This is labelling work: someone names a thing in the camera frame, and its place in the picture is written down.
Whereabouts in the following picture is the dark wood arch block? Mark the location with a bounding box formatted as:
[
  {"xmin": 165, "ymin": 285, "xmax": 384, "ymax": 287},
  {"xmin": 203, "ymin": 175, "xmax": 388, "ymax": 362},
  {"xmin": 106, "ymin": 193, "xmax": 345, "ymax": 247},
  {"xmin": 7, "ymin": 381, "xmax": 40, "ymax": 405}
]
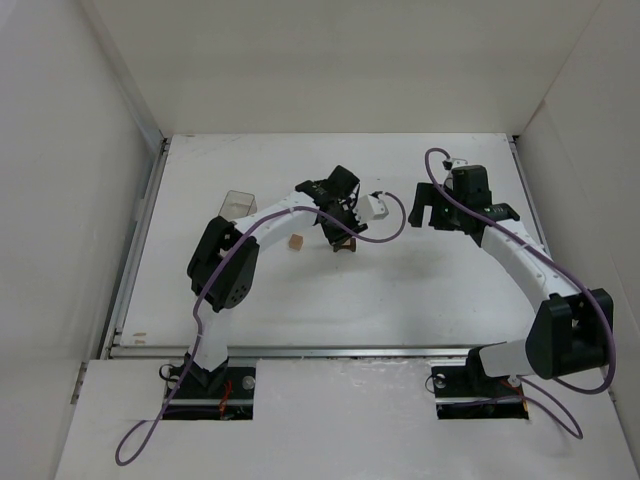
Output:
[{"xmin": 333, "ymin": 237, "xmax": 357, "ymax": 253}]

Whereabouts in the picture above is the light wood cube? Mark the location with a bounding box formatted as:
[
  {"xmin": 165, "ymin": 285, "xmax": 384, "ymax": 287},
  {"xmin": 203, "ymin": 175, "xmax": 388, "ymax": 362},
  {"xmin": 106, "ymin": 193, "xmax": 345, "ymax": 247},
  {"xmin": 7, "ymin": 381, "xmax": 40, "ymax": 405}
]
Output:
[{"xmin": 288, "ymin": 234, "xmax": 304, "ymax": 251}]

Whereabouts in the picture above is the clear plastic box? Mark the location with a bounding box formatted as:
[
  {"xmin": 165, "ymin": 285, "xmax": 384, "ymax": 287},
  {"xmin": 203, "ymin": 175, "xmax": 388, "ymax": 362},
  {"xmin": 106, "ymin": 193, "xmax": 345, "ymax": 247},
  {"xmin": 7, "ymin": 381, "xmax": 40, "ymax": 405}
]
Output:
[{"xmin": 218, "ymin": 190, "xmax": 257, "ymax": 221}]

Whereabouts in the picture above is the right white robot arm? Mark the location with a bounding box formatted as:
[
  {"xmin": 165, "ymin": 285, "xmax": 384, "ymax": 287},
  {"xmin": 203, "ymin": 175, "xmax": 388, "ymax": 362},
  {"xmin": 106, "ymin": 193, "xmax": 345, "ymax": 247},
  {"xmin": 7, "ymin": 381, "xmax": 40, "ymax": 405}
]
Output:
[{"xmin": 409, "ymin": 160, "xmax": 617, "ymax": 393}]

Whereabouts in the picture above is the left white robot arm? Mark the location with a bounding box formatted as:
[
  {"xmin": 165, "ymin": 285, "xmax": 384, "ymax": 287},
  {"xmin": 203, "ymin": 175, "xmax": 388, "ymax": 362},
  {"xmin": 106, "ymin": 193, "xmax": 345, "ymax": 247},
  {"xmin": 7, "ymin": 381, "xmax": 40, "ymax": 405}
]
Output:
[{"xmin": 187, "ymin": 166, "xmax": 367, "ymax": 313}]

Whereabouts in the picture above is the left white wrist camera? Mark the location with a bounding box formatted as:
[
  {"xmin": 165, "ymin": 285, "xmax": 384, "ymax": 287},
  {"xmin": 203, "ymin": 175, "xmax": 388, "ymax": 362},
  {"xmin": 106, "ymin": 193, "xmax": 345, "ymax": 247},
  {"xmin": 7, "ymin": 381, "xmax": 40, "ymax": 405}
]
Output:
[{"xmin": 353, "ymin": 195, "xmax": 389, "ymax": 224}]

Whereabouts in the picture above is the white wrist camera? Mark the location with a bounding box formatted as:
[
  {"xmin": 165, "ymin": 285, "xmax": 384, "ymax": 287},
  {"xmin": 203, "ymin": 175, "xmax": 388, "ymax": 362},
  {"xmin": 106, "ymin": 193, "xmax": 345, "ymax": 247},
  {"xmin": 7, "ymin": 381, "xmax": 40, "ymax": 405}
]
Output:
[
  {"xmin": 353, "ymin": 195, "xmax": 389, "ymax": 224},
  {"xmin": 442, "ymin": 157, "xmax": 468, "ymax": 171}
]

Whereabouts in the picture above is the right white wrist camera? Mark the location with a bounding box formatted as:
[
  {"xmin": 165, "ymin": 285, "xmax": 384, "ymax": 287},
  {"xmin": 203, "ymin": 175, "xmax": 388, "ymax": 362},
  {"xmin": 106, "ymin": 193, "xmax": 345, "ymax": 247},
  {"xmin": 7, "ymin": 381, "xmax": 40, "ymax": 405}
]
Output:
[{"xmin": 442, "ymin": 157, "xmax": 468, "ymax": 171}]

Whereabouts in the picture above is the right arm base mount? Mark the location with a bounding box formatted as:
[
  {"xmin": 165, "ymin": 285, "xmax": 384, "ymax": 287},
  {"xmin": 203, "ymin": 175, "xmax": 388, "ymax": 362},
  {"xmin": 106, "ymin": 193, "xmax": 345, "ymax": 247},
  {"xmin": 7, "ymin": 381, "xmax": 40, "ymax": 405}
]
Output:
[{"xmin": 425, "ymin": 365, "xmax": 529, "ymax": 420}]

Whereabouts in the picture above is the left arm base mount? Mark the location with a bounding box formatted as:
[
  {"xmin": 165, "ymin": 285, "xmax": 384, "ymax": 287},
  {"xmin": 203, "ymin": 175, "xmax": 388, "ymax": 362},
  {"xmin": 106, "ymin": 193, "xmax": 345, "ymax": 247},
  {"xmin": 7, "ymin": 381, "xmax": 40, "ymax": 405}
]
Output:
[{"xmin": 162, "ymin": 365, "xmax": 257, "ymax": 421}]

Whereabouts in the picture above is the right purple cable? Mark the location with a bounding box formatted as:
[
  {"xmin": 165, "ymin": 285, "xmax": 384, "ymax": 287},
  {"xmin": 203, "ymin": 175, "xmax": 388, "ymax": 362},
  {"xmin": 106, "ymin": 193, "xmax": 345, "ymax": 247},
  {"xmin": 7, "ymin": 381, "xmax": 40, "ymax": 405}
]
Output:
[{"xmin": 424, "ymin": 146, "xmax": 617, "ymax": 440}]

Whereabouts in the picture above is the purple cable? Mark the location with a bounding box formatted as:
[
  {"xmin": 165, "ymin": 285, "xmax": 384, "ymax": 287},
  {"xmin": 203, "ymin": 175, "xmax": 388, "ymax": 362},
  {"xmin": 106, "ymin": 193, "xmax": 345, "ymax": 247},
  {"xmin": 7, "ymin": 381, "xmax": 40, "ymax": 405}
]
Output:
[
  {"xmin": 115, "ymin": 191, "xmax": 406, "ymax": 466},
  {"xmin": 424, "ymin": 146, "xmax": 617, "ymax": 440}
]

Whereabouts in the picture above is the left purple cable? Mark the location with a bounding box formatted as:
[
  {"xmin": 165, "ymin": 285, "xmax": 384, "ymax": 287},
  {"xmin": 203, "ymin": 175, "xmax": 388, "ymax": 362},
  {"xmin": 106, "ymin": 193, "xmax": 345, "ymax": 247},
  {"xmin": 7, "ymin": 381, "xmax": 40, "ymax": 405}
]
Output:
[{"xmin": 115, "ymin": 191, "xmax": 406, "ymax": 466}]

